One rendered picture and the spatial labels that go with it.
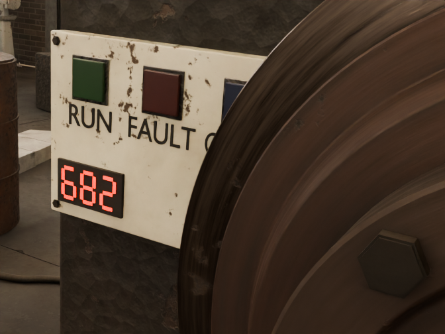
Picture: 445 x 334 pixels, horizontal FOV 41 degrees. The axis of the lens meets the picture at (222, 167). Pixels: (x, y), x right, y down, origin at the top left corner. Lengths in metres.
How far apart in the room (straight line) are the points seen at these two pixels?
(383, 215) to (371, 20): 0.11
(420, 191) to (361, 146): 0.06
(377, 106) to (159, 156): 0.28
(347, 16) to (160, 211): 0.30
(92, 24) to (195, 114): 0.15
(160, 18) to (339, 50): 0.26
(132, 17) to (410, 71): 0.33
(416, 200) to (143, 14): 0.38
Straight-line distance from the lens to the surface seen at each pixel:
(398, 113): 0.28
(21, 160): 4.25
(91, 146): 0.59
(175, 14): 0.54
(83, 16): 0.60
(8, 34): 9.02
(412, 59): 0.29
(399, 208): 0.23
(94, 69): 0.56
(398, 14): 0.31
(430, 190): 0.23
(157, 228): 0.56
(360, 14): 0.31
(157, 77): 0.52
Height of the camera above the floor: 1.29
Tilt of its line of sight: 16 degrees down
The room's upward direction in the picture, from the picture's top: 5 degrees clockwise
